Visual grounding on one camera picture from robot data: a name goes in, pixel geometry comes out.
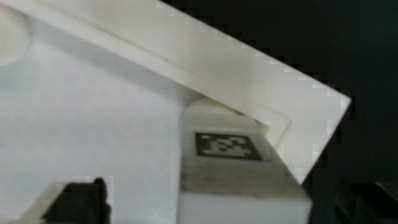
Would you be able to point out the white U-shaped obstacle fence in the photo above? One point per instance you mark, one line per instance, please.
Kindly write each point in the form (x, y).
(200, 57)

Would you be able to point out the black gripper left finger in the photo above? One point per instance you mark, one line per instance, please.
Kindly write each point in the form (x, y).
(71, 204)

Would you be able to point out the white table leg with tag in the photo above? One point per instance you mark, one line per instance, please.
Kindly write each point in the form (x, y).
(239, 189)

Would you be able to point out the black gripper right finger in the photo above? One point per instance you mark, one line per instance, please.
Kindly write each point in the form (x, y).
(367, 203)

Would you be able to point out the white square tabletop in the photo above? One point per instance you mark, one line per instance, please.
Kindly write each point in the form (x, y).
(90, 121)

